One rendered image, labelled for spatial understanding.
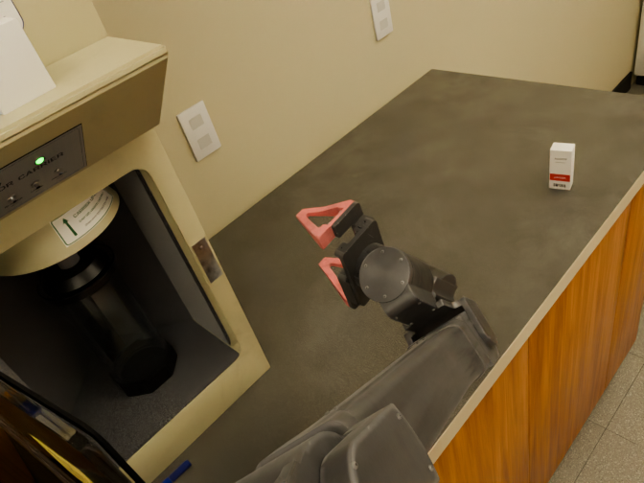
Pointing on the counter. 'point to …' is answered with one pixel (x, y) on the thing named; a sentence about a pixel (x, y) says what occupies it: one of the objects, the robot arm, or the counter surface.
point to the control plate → (21, 177)
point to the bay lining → (135, 234)
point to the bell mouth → (61, 236)
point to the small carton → (19, 68)
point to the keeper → (207, 260)
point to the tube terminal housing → (187, 232)
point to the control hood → (92, 102)
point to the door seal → (74, 425)
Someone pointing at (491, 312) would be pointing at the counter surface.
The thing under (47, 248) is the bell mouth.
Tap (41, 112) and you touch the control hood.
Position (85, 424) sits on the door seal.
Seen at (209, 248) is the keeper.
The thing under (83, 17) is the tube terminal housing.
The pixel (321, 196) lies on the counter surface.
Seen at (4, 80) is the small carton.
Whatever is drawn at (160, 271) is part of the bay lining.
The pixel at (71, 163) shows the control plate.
